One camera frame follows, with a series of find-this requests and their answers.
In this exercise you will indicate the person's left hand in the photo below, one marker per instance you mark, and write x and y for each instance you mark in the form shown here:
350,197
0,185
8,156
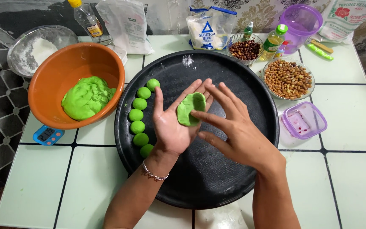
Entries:
170,130

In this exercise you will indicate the person's right hand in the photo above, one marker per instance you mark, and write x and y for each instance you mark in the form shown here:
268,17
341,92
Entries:
249,140

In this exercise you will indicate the green dough piece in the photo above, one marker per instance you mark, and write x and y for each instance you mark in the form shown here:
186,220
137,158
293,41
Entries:
187,108

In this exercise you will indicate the row of green dough balls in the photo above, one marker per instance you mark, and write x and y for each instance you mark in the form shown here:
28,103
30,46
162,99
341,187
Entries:
137,127

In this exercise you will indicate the black round tray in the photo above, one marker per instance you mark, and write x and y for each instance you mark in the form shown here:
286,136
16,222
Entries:
202,178

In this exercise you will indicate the purple square plastic container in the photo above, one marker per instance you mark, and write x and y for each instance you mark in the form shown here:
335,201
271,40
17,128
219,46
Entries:
303,121

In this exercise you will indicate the light brown peanuts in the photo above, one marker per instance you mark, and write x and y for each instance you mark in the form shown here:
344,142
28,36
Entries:
287,79

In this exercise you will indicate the large glass bowl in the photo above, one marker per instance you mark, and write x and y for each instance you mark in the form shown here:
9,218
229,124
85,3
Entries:
310,92

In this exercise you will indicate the small glass bowl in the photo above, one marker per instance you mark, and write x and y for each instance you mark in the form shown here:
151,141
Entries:
245,62

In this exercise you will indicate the dark roasted peanuts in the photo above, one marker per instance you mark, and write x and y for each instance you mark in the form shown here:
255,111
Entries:
245,50

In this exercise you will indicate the large green dough lump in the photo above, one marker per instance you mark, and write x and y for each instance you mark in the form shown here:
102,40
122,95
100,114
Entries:
86,98

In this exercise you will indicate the white plastic container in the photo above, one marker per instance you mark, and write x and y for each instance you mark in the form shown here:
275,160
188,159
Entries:
121,53

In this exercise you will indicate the small bottle with red cap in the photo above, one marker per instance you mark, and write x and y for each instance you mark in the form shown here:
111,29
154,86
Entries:
281,51

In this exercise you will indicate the oil bottle with green cap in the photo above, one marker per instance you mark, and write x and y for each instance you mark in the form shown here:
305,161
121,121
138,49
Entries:
272,43

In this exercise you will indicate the blue and white flour bag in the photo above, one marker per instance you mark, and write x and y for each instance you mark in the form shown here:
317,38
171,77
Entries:
208,30

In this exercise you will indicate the small bottle with green cap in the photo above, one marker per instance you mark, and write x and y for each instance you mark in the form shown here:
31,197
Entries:
248,30

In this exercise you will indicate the white plastic bag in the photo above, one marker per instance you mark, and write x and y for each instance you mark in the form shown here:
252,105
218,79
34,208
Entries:
125,25

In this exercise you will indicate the purple plastic jar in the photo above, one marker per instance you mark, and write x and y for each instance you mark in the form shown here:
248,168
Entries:
300,28

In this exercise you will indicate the blue digital kitchen scale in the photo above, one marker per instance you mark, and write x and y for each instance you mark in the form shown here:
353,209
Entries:
47,135

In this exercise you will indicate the orange plastic bowl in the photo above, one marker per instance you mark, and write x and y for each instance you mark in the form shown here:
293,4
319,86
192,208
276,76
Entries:
62,63

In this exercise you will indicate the clear bottle with yellow cap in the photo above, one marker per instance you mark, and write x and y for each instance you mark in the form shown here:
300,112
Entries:
87,20

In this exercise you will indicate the metal sieve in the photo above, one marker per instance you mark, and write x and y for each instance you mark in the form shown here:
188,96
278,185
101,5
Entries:
56,35

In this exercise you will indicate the white flour heap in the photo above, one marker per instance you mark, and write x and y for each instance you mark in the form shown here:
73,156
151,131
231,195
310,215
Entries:
41,51

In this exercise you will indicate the white rice flour bag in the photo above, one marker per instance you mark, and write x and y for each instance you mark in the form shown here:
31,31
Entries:
345,19

